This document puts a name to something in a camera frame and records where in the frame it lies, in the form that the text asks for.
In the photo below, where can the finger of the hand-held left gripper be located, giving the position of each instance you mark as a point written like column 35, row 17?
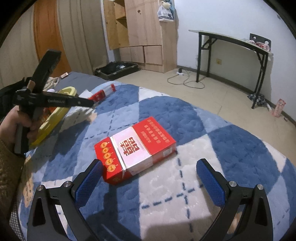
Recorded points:
column 85, row 103

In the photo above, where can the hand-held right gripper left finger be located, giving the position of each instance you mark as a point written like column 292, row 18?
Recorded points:
column 89, row 183

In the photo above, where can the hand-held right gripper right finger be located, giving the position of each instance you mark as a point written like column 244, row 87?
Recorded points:
column 210, row 183

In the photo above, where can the yellow plastic tray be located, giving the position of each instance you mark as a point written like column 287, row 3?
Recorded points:
column 55, row 113

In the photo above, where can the red white cigarette pack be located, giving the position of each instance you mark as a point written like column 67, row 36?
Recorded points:
column 136, row 148

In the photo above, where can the person's left forearm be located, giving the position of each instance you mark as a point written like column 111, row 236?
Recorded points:
column 9, row 173

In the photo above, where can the person's left hand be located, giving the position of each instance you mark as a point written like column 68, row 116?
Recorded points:
column 9, row 125

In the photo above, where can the beige garment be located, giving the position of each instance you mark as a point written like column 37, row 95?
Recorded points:
column 52, row 82

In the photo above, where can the dark red cigarette box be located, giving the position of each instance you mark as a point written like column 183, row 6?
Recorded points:
column 98, row 95

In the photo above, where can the small brown box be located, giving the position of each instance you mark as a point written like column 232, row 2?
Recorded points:
column 64, row 75

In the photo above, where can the beige curtain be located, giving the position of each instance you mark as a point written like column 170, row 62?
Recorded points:
column 83, row 34
column 18, row 51

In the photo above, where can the orange wooden door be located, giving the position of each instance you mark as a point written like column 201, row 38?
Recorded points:
column 48, row 34

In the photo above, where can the blue white checked blanket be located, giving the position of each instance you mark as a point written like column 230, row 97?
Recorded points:
column 231, row 150

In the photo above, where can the black suitcase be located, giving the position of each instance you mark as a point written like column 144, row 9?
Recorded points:
column 115, row 70

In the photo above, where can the light wooden wardrobe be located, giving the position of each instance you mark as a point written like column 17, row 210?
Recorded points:
column 148, row 34

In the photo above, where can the checked cloth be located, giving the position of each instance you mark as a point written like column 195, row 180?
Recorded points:
column 260, row 99

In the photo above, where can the white power strip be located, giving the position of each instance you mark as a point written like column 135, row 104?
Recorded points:
column 180, row 72

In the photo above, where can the pink snack packet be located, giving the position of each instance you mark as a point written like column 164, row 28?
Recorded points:
column 279, row 107

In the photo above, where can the white plastic bag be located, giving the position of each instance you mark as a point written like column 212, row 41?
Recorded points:
column 165, row 14

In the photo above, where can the black-legged folding table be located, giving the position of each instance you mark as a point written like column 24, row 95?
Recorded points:
column 231, row 39

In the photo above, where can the black holder with holes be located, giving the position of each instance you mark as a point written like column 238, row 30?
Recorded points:
column 253, row 40

